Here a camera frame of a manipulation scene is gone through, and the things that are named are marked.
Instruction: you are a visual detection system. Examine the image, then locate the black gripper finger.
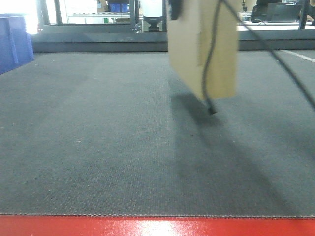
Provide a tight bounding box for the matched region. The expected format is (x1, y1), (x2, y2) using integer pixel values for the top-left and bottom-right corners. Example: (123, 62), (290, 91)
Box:
(169, 0), (183, 20)

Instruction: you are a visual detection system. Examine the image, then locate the tall brown cardboard box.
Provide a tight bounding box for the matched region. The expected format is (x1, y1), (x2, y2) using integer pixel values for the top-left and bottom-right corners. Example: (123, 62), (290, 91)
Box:
(167, 0), (238, 100)

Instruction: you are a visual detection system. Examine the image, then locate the white cylindrical robot base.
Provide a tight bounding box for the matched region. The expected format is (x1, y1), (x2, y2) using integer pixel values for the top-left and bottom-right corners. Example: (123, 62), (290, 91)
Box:
(141, 0), (163, 32)

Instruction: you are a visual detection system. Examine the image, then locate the dark grey conveyor belt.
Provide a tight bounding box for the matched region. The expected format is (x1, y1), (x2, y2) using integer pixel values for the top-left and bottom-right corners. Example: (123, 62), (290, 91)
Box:
(0, 51), (315, 217)

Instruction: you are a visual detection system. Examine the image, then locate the red conveyor front edge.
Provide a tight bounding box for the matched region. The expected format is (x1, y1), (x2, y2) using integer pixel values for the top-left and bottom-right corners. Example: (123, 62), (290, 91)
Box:
(0, 216), (315, 236)

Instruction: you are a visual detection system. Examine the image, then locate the white work table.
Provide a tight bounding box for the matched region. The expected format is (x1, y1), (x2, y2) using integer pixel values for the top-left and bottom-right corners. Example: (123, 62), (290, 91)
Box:
(236, 21), (315, 31)

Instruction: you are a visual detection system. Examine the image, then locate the black laptop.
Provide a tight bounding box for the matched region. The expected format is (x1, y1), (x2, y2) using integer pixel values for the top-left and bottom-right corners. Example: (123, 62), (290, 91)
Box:
(266, 3), (302, 23)

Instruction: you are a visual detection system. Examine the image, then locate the blue plastic bin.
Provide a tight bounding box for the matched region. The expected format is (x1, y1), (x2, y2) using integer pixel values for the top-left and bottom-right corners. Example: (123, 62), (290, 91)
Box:
(0, 13), (34, 74)

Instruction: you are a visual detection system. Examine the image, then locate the black cable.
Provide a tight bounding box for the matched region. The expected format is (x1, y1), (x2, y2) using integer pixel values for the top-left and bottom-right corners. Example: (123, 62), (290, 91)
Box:
(201, 0), (315, 116)

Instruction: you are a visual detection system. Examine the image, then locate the black metal frame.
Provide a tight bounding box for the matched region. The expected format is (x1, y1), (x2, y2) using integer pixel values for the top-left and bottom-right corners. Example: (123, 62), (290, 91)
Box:
(31, 0), (315, 53)

